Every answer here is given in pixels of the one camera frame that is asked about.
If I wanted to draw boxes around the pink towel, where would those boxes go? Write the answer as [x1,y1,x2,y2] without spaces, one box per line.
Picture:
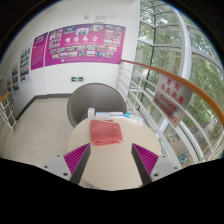
[89,119,124,147]

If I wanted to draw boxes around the white photo wall poster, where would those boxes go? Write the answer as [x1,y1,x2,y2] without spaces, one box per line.
[19,44,33,84]
[11,61,21,95]

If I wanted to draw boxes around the white warning sign, red lettering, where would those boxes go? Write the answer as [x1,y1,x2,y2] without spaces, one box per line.
[152,87,186,130]

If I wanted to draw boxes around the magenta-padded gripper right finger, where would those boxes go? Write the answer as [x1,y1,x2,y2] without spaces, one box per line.
[131,142,183,186]

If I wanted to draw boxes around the short white railing, orange handrail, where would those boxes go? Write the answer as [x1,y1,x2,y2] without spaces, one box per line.
[0,91,18,133]

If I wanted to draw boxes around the grey round armchair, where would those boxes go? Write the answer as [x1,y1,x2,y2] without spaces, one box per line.
[66,82,128,129]

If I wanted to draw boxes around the narrow magenta text poster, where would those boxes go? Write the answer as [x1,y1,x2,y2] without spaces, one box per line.
[30,32,49,71]

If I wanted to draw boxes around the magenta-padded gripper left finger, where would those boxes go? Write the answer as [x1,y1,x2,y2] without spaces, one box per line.
[41,142,92,185]

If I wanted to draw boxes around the green exit sign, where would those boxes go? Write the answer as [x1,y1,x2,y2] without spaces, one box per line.
[70,76,85,83]

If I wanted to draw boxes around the large magenta photo poster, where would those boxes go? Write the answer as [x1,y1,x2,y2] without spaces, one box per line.
[44,23,127,67]

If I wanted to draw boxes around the small upright white box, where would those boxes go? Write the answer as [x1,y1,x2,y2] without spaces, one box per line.
[87,107,96,120]

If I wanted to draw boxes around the white railing with orange handrail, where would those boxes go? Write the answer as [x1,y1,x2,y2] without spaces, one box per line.
[116,59,224,162]

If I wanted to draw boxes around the white warning sign, red characters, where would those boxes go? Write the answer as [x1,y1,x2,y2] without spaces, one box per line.
[157,73,194,102]

